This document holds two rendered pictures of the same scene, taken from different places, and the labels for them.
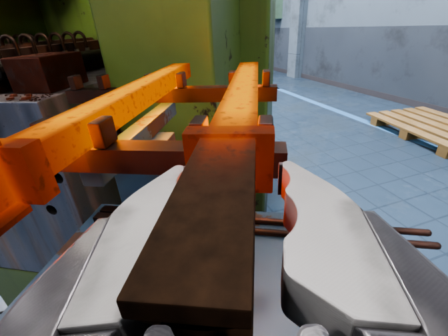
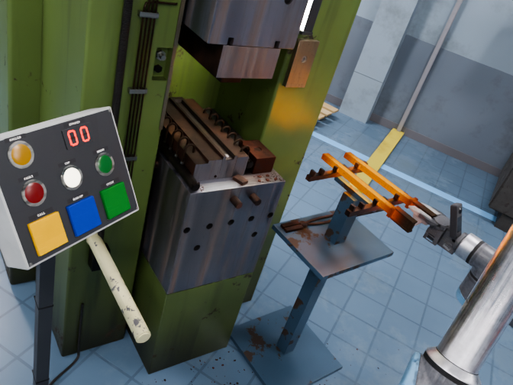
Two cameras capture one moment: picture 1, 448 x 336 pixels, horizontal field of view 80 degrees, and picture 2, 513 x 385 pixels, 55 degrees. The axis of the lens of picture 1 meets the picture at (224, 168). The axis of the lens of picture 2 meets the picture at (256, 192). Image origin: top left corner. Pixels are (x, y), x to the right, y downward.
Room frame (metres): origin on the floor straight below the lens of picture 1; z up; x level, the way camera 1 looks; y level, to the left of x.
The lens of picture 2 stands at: (-0.33, 1.58, 1.77)
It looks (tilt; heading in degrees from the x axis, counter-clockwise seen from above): 32 degrees down; 305
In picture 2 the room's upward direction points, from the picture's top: 18 degrees clockwise
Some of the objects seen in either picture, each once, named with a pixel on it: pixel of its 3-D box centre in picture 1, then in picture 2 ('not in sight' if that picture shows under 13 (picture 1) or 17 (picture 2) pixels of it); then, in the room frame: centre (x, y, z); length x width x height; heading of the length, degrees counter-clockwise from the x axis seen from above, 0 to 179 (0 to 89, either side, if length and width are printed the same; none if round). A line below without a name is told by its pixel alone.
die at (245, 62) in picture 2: not in sight; (214, 35); (0.78, 0.49, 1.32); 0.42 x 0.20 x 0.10; 168
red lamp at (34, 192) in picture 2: not in sight; (33, 192); (0.51, 1.18, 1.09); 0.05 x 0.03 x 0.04; 78
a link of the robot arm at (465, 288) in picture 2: not in sight; (478, 290); (-0.21, 0.01, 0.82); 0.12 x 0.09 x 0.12; 13
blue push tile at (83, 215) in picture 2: not in sight; (83, 215); (0.48, 1.08, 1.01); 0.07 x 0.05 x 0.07; 103
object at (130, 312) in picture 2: not in sight; (117, 284); (0.56, 0.89, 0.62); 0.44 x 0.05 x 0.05; 168
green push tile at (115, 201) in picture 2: not in sight; (114, 200); (0.51, 0.98, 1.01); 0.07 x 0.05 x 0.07; 103
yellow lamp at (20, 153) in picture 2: not in sight; (20, 154); (0.55, 1.19, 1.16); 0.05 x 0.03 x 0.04; 78
